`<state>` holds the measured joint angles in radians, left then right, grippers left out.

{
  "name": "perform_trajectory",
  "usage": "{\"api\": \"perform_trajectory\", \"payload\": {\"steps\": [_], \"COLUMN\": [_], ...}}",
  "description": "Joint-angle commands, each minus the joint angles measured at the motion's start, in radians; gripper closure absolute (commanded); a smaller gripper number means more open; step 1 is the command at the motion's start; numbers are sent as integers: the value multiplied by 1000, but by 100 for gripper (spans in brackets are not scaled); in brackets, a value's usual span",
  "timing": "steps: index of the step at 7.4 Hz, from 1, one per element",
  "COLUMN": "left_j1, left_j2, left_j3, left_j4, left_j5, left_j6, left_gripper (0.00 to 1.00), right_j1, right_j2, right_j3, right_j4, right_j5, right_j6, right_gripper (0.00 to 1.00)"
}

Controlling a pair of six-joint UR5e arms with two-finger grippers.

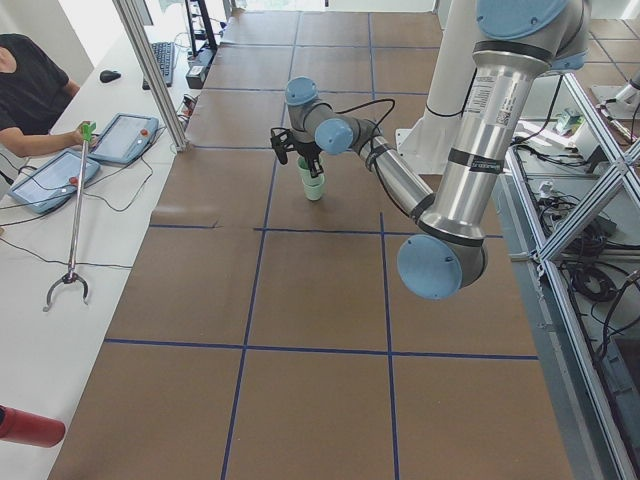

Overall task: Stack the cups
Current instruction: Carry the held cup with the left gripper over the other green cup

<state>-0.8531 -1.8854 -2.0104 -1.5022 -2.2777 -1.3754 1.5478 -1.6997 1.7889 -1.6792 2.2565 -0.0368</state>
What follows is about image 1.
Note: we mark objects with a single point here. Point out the pale green cup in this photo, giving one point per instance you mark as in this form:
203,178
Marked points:
314,187
305,173

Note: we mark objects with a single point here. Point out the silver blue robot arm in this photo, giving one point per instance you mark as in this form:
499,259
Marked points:
491,54

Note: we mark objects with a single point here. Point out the aluminium side frame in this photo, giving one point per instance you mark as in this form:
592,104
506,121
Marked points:
617,176

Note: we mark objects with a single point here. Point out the person in black shirt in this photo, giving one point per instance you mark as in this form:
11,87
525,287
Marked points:
35,92

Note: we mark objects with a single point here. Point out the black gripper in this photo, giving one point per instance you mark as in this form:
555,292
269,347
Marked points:
305,148

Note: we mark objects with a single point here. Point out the blue teach pendant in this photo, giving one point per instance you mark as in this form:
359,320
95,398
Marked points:
51,185
124,139

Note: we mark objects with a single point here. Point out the blue teach pendant far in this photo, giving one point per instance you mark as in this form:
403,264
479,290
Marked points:
124,139

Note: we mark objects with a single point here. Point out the aluminium frame post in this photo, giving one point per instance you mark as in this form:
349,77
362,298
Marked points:
133,26

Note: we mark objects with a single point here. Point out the brown paper table cover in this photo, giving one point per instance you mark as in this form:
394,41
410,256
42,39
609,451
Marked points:
264,336

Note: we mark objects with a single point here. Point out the red cylinder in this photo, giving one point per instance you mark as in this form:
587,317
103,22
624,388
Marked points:
23,427

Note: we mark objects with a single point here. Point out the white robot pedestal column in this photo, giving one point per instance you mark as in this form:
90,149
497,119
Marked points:
454,66

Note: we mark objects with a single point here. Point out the black keyboard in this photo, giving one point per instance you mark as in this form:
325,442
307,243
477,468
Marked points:
164,53

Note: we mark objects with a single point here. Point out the person's hand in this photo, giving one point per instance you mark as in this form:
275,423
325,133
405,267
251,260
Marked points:
74,138

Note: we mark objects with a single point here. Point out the metal reacher grabber tool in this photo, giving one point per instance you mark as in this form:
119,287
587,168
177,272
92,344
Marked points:
71,276

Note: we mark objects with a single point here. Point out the black computer mouse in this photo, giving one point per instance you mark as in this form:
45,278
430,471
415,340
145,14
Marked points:
107,76

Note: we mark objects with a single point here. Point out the blue teach pendant near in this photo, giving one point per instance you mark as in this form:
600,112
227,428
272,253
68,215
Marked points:
51,185

